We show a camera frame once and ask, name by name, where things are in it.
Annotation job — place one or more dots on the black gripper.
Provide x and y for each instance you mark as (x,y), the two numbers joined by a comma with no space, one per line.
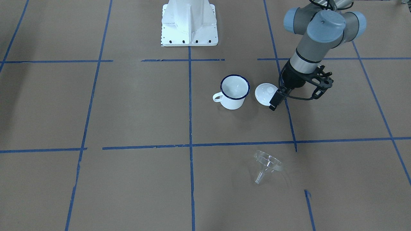
(292,78)

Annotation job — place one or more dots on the white enamel cup lid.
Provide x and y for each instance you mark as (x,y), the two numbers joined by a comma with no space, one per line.
(264,93)

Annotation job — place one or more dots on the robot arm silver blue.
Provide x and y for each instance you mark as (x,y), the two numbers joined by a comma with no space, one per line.
(324,25)

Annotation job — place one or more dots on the white enamel cup blue rim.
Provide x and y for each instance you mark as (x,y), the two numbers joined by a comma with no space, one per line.
(233,91)

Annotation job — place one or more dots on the clear glass funnel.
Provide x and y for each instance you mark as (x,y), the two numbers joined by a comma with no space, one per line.
(268,163)

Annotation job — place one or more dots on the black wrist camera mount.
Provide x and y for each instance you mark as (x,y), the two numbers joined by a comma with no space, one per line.
(320,79)

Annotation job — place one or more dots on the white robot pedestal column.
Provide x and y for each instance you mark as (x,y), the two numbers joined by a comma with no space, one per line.
(189,23)

